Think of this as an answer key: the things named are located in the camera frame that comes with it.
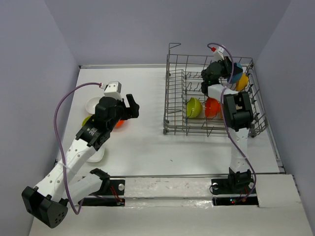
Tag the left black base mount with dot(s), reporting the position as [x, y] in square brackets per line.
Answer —
[110, 194]

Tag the green bowl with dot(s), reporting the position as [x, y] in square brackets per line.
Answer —
[194, 108]
[85, 120]

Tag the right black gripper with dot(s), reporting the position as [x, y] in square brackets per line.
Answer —
[228, 64]

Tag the orange bowl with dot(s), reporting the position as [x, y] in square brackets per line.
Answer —
[120, 123]
[212, 107]

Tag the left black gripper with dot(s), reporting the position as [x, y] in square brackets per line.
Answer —
[130, 112]

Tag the grey wire dish rack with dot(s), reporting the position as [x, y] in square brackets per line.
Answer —
[183, 81]

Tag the white square bowl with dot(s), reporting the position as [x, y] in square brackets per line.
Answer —
[98, 156]

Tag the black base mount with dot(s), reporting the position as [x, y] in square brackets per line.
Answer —
[110, 194]
[233, 194]

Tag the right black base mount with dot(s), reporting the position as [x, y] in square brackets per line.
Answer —
[233, 194]

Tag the blue bowl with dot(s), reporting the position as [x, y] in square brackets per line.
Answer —
[237, 73]

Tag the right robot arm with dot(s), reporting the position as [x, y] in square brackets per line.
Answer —
[237, 117]

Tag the white orange-bottom bowl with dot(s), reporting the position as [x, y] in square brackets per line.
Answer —
[91, 104]

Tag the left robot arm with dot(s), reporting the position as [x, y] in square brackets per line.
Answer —
[48, 200]

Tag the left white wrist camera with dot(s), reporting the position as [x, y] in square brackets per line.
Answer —
[112, 89]

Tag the large yellow bowl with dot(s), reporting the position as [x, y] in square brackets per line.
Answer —
[242, 83]

